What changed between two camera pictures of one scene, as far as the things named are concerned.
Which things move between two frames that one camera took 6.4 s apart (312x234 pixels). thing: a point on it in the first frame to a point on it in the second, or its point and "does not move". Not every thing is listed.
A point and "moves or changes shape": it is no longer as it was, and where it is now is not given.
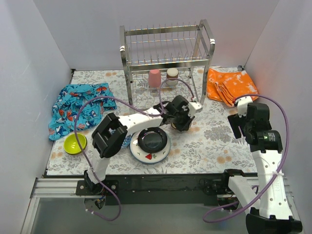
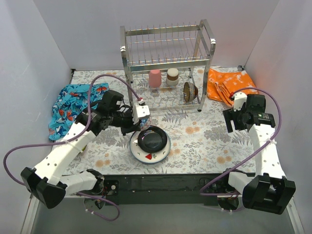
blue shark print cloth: [78, 107] does not move
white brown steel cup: [172, 73] does not move
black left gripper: [183, 123] to [131, 123]
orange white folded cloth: [226, 87] does not move
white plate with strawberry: [146, 157] does not move
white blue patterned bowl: [126, 142] moves or changes shape
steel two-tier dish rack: [166, 65] does not move
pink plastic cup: [154, 78] does not move
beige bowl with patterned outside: [173, 125] to [190, 91]
